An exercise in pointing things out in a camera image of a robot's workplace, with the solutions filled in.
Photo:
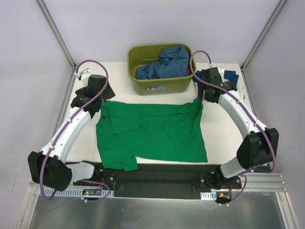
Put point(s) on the folded white t shirt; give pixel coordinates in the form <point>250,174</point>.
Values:
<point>241,91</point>

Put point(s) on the left aluminium frame post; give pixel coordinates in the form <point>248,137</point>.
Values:
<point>56,33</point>

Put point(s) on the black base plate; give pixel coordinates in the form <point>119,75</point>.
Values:
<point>157,180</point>

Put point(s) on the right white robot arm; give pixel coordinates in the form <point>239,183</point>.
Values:
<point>259,145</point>

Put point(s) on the aluminium frame post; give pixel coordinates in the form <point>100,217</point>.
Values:
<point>56,33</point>
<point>266,28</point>

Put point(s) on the folded navy printed t shirt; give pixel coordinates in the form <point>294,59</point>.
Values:
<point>219,76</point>

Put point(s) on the right aluminium frame post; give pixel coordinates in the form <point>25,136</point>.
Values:
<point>266,28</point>

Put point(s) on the green t shirt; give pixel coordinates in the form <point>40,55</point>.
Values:
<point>166,132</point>

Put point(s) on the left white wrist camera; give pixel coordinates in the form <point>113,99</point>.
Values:
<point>83,76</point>

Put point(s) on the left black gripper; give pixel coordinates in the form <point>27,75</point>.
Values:
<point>107,91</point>

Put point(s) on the left white cable duct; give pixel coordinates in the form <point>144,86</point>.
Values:
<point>84,192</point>

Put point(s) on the blue t shirt in bin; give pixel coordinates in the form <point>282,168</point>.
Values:
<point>173,63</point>

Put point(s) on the right white cable duct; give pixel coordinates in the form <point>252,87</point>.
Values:
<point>208,195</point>

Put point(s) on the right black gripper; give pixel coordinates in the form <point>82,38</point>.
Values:
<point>201,90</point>

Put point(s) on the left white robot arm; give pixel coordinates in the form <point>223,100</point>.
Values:
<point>48,167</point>

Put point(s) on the olive green plastic bin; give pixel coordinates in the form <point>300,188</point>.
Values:
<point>139,56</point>

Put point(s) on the white cable duct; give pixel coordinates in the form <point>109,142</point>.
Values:
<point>208,195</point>
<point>84,192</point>

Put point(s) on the red t shirt in bin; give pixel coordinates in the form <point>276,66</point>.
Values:
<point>189,70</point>

